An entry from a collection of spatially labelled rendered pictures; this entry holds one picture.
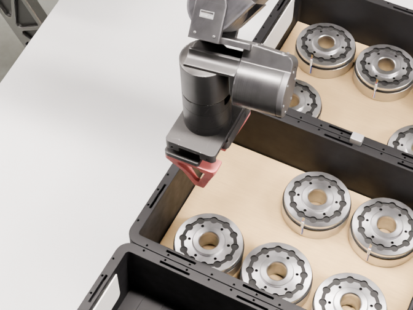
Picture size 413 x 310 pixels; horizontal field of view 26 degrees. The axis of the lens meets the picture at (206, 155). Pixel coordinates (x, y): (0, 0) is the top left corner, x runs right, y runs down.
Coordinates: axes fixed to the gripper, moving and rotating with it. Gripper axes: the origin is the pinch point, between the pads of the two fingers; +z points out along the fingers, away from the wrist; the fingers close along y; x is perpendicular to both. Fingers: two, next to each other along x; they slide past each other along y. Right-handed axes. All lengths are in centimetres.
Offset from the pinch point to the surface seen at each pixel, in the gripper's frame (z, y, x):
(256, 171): 23.3, 16.9, 0.7
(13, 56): 103, 79, 106
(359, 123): 23.7, 32.9, -10.7
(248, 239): 23.5, 4.9, -3.3
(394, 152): 14.0, 22.1, -19.0
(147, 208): 13.0, -2.3, 9.1
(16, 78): 34, 25, 54
